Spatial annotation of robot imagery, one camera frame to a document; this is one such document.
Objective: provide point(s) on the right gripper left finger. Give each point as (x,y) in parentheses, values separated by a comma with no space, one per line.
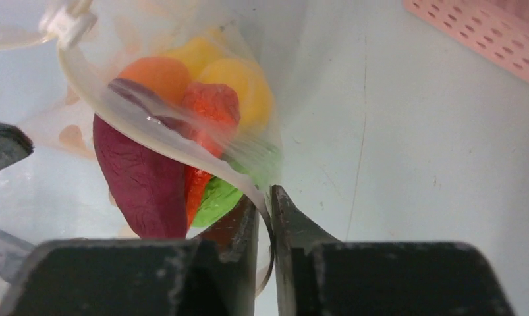
(210,274)

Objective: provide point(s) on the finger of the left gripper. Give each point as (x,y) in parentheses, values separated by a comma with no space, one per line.
(15,145)

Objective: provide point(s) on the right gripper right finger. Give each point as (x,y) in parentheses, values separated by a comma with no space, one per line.
(317,274)

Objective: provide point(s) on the green cucumber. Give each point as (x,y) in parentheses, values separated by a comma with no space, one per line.
(209,197)

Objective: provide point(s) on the red fruit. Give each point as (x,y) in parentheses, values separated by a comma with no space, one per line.
(148,187)

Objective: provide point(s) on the clear dotted zip top bag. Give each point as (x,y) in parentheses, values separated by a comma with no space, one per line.
(95,40)

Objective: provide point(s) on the orange red carrot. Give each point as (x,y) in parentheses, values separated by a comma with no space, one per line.
(218,105)

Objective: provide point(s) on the orange fruit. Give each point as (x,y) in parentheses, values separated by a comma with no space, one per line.
(165,76)

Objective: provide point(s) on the yellow lemon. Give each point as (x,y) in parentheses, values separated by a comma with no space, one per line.
(247,79)

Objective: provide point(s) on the pink plastic basket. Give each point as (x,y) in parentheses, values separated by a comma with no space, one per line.
(496,30)

